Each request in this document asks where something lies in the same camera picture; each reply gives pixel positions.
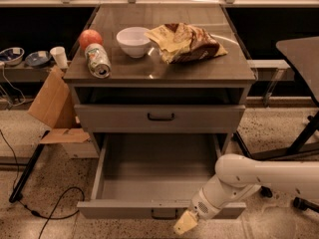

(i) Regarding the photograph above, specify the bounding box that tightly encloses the grey top drawer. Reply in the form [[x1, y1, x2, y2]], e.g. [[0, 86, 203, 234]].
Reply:
[[75, 105, 245, 133]]

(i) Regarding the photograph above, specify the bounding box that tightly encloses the blue patterned bowl right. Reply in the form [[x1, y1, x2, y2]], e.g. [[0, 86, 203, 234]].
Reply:
[[25, 51, 52, 68]]

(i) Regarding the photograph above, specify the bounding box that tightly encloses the black table leg left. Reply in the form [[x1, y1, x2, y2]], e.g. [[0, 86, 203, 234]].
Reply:
[[9, 143, 45, 203]]

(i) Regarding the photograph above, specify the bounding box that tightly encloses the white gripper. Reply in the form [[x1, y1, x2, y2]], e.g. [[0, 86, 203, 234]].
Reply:
[[173, 175, 260, 235]]

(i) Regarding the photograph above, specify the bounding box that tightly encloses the grey drawer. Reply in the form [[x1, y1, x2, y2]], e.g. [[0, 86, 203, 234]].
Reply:
[[77, 132, 247, 221], [75, 105, 245, 133]]

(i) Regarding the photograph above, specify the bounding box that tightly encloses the black floor cable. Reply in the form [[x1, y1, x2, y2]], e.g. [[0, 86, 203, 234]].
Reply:
[[0, 129, 86, 239]]

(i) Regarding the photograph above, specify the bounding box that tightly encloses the black caster wheel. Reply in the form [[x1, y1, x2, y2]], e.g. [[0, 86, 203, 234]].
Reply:
[[293, 197, 319, 213]]

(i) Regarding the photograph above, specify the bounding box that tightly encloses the red apple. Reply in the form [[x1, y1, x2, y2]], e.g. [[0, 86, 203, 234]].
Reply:
[[79, 29, 103, 50]]

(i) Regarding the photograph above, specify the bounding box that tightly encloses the blue patterned bowl left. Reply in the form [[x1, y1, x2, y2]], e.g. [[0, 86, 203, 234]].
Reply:
[[0, 47, 24, 66]]

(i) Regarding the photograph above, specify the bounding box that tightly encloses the white paper cup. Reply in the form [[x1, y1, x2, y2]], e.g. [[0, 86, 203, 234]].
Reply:
[[50, 46, 68, 69]]

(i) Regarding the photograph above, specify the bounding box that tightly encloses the dark side table top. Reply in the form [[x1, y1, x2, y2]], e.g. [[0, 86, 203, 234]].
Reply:
[[276, 37, 319, 104]]

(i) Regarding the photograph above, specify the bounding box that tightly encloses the white bowl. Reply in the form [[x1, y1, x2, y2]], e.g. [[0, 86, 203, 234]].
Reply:
[[117, 27, 152, 58]]

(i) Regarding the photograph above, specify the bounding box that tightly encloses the green soda can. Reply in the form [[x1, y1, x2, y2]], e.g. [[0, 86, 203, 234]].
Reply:
[[85, 43, 111, 79]]

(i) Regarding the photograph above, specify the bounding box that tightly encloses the yellow brown chip bag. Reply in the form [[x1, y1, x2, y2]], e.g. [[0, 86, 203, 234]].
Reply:
[[145, 23, 227, 64]]

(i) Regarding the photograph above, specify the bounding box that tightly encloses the brown cardboard box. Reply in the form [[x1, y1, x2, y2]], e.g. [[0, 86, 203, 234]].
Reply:
[[28, 66, 99, 158]]

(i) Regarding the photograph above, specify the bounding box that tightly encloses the grey drawer cabinet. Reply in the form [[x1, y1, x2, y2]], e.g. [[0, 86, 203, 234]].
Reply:
[[64, 3, 255, 150]]

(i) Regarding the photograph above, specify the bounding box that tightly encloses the blue patterned bowl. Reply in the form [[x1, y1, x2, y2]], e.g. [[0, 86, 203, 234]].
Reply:
[[0, 47, 24, 66], [25, 51, 52, 68]]

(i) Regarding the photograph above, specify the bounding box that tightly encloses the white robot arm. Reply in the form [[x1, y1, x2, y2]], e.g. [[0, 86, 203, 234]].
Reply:
[[173, 154, 319, 235]]

